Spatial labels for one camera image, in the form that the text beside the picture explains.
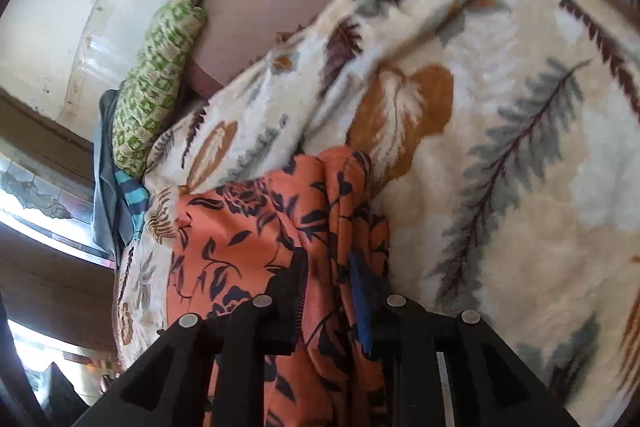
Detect teal striped cloth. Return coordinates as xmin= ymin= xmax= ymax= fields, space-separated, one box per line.
xmin=114 ymin=169 xmax=151 ymax=243

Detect green checkered pillow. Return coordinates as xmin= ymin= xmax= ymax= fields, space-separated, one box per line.
xmin=111 ymin=0 xmax=226 ymax=180

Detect pink bolster cushion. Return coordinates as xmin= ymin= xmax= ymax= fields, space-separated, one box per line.
xmin=187 ymin=0 xmax=381 ymax=100

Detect dark wooden door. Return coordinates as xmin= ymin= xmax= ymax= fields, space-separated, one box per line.
xmin=0 ymin=92 xmax=121 ymax=358

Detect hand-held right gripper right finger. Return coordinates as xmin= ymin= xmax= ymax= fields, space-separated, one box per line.
xmin=350 ymin=252 xmax=581 ymax=427

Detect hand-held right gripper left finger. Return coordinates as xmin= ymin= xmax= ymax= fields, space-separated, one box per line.
xmin=70 ymin=247 xmax=311 ymax=427

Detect orange floral shirt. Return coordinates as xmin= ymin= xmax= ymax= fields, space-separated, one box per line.
xmin=165 ymin=146 xmax=396 ymax=427

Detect stained glass window pane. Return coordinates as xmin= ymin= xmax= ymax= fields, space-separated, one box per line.
xmin=0 ymin=147 xmax=116 ymax=268

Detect leaf print blanket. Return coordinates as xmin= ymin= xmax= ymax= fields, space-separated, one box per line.
xmin=114 ymin=0 xmax=640 ymax=427

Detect blue-grey cloth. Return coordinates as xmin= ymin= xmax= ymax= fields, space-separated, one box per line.
xmin=91 ymin=89 xmax=126 ymax=258

